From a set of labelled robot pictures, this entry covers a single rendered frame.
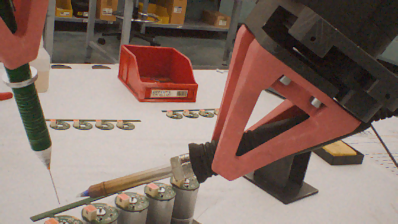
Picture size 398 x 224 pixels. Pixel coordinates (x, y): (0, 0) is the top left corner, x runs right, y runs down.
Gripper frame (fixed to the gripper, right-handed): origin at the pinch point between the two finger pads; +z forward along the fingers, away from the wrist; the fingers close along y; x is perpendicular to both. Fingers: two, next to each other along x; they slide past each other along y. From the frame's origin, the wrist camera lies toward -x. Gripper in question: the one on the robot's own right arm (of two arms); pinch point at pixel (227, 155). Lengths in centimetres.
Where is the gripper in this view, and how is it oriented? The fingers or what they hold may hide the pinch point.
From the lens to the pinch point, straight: 27.8
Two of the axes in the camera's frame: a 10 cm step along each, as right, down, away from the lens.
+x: 8.1, 5.4, 2.5
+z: -5.9, 7.6, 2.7
